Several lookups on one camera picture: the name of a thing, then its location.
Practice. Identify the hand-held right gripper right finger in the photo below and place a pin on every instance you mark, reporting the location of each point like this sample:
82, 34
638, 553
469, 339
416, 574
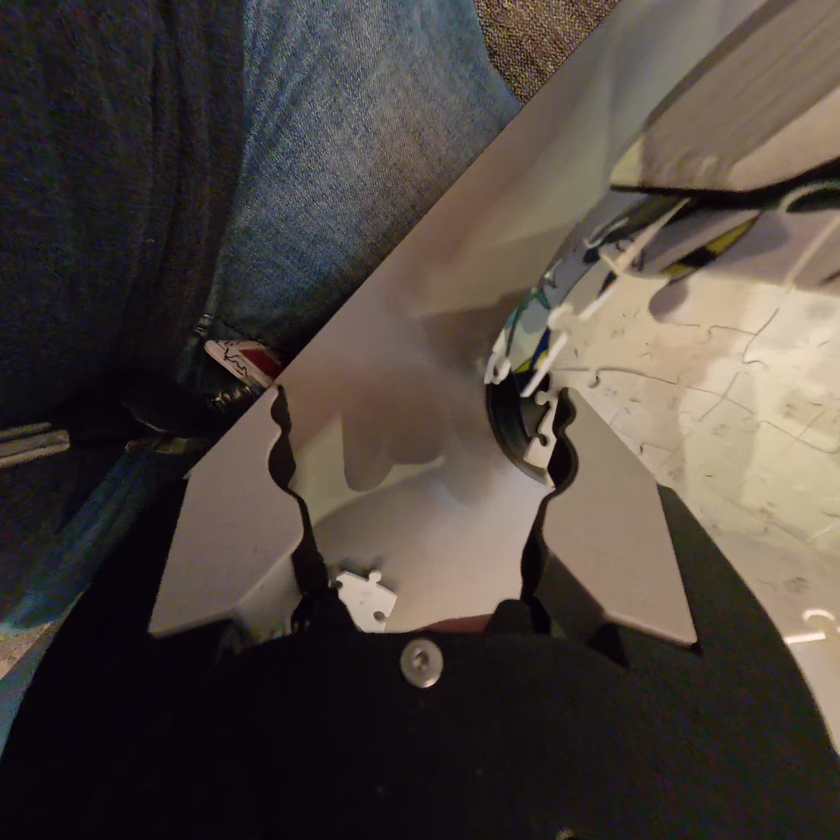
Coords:
610, 551

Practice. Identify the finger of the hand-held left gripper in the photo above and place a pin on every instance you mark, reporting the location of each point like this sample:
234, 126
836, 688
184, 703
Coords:
774, 98

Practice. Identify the black ball stand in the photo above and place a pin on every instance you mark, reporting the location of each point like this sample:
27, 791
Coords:
508, 433

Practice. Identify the person's blue jeans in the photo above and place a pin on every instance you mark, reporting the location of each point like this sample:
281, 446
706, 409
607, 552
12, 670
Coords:
361, 164

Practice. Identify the white puzzle piece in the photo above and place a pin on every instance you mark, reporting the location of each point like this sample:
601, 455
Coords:
367, 600

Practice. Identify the colourful puzzle ball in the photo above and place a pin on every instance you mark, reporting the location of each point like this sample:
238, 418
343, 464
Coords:
722, 426

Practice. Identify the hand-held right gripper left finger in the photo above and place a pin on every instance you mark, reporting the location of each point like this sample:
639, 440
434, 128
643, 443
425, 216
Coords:
229, 544

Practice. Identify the person's dark shirt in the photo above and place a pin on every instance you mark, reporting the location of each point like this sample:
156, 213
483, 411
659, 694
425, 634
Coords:
98, 197

